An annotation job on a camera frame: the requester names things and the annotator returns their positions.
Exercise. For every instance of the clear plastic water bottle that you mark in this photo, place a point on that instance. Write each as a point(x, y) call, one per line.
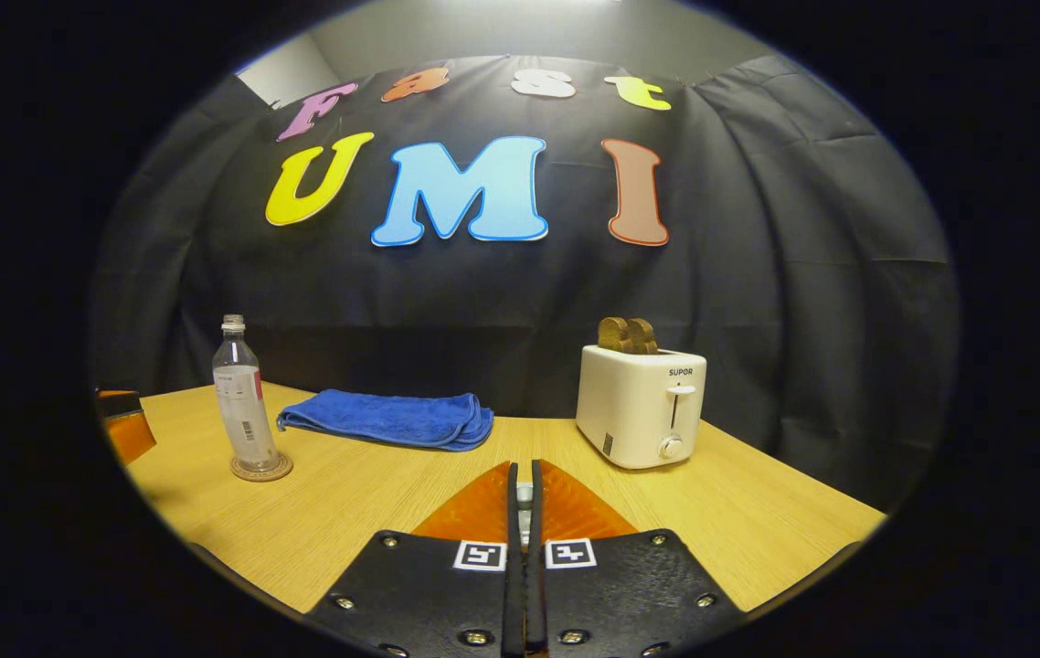
point(244, 411)

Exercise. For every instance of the white toaster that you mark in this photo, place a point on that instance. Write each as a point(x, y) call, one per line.
point(634, 411)

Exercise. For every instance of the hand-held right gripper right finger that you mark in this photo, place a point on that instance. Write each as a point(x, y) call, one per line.
point(535, 594)

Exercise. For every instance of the black backdrop cloth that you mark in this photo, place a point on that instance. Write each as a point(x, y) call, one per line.
point(758, 274)

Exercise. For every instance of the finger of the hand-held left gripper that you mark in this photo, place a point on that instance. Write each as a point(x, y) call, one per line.
point(127, 429)

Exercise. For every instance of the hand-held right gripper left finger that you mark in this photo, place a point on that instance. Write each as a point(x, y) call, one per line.
point(512, 594)

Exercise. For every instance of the round beige coaster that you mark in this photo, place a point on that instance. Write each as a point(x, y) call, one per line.
point(261, 473)

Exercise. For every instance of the blue folded towel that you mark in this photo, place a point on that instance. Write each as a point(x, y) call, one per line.
point(392, 419)

